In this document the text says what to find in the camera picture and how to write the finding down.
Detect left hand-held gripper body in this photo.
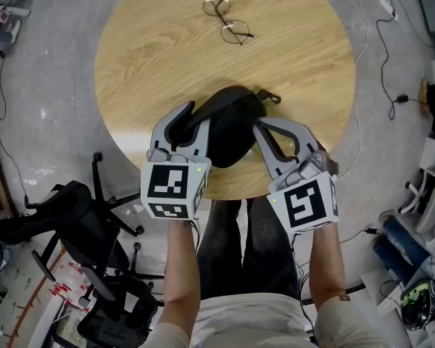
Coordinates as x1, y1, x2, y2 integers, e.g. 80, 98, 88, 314
140, 146, 213, 222

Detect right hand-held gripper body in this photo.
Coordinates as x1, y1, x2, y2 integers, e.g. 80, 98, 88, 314
266, 150, 341, 234

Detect black glasses case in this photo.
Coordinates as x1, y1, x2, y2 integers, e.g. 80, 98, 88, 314
186, 85, 282, 170

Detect person's right forearm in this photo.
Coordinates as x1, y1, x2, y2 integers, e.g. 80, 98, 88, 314
307, 226, 348, 310

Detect person's left forearm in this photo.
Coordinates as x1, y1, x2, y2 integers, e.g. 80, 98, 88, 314
161, 217, 203, 315

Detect thin-framed eyeglasses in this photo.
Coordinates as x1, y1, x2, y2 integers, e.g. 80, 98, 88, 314
202, 0, 255, 46

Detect person's black trousers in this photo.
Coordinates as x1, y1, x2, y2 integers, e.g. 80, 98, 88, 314
195, 198, 302, 299

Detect round wooden table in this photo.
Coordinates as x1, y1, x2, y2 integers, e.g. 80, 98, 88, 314
94, 0, 357, 202

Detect black mesh office chair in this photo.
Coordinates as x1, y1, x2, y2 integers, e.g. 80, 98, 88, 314
0, 152, 146, 302
76, 270, 160, 348

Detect white swivel chair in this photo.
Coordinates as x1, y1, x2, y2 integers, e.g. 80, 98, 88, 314
398, 170, 435, 233

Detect person's light shirt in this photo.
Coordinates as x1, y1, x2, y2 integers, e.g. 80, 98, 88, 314
136, 293, 391, 348

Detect cluster of red clips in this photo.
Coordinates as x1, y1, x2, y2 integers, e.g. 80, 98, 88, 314
49, 261, 95, 304

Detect white power strip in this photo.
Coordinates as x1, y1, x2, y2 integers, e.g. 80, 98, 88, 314
378, 0, 398, 16

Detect black power adapter cable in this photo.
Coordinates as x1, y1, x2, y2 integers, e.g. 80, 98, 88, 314
376, 0, 427, 121

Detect long white cable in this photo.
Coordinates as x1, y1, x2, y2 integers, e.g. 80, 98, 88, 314
340, 0, 369, 181

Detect thin black cable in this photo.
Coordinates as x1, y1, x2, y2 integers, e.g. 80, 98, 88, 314
0, 51, 28, 206

